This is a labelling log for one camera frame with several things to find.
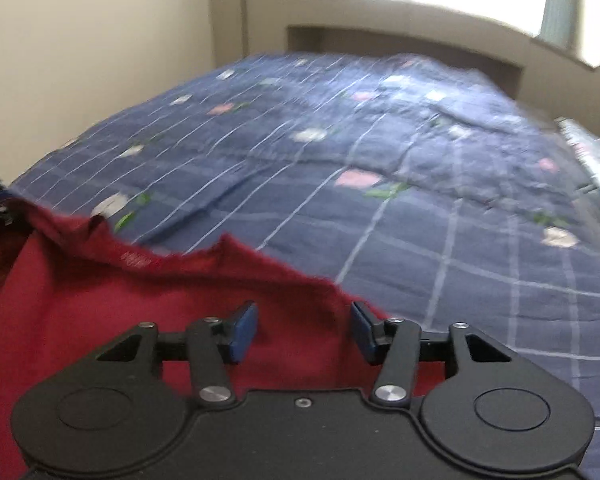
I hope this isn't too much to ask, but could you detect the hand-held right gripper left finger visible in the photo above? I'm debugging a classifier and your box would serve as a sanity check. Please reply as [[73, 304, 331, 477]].
[[96, 301, 259, 408]]

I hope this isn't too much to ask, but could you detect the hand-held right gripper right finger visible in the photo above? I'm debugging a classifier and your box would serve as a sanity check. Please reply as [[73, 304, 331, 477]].
[[349, 301, 512, 407]]

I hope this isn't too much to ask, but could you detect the red long-sleeved sweater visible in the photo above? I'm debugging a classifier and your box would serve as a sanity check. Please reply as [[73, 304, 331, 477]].
[[0, 200, 446, 480]]

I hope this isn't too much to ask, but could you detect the blue plaid floral blanket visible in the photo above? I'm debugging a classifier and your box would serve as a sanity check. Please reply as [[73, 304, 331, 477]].
[[5, 51, 600, 480]]

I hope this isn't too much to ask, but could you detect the light blue patterned cloth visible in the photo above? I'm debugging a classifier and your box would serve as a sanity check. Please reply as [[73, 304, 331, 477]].
[[555, 116, 600, 188]]

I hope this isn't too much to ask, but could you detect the beige window bench cabinet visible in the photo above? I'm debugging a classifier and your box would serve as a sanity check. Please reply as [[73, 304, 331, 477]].
[[282, 0, 600, 151]]

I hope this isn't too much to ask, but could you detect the beige tall wardrobe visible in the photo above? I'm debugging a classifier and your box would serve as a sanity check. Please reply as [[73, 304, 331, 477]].
[[207, 0, 287, 68]]

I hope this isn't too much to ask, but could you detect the blue-grey curtain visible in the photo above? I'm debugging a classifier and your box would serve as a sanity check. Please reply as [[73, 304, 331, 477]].
[[539, 0, 581, 51]]

